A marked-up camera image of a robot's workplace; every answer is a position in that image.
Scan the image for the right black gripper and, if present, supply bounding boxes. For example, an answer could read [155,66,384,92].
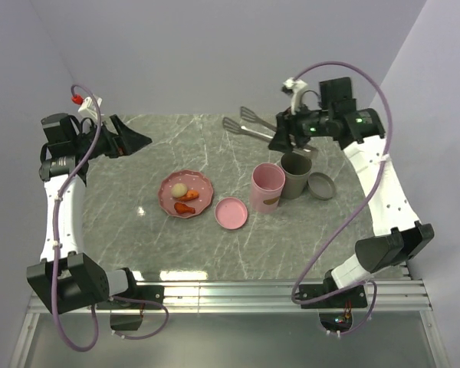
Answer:
[266,99,332,155]

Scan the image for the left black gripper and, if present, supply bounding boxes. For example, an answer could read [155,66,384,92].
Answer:
[73,114,151,160]

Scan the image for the metal kitchen tongs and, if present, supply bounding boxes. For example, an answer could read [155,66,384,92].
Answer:
[222,106,319,159]

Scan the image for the beige round bun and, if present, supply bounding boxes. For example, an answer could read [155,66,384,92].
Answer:
[171,182,188,199]

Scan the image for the orange carrot piece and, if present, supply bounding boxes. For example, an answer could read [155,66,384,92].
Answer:
[177,189,199,202]

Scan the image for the pink round lid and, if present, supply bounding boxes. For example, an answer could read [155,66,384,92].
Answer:
[215,197,248,230]

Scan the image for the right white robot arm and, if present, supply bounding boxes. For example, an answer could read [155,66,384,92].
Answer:
[268,77,434,307]

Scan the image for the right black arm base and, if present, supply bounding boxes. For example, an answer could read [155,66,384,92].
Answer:
[293,281,369,337]

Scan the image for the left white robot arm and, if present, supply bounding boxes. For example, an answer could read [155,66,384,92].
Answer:
[26,113,152,314]

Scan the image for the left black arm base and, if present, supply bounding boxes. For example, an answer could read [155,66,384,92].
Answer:
[96,285,168,334]

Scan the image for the grey cylindrical lunch container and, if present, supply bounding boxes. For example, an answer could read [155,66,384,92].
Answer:
[280,153,312,199]

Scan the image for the pink cylindrical lunch container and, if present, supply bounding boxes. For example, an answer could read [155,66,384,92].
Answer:
[249,163,285,214]

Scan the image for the grey round lid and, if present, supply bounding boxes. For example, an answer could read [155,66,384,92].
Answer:
[307,172,337,201]

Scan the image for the pink scalloped dotted plate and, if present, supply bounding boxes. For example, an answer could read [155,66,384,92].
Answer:
[158,169,214,219]

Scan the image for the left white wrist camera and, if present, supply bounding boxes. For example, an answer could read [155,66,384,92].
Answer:
[71,94,98,121]

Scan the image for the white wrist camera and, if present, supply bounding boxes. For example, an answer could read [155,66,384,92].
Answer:
[281,77,308,115]
[71,94,98,121]

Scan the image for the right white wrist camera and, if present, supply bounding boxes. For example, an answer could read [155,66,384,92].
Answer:
[281,77,308,115]

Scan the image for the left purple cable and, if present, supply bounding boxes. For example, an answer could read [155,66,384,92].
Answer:
[50,84,169,352]

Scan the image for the purple cable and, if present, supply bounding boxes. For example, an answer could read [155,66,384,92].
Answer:
[291,61,393,338]
[50,84,169,352]

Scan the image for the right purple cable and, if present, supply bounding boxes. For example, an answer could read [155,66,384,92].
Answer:
[291,61,393,338]

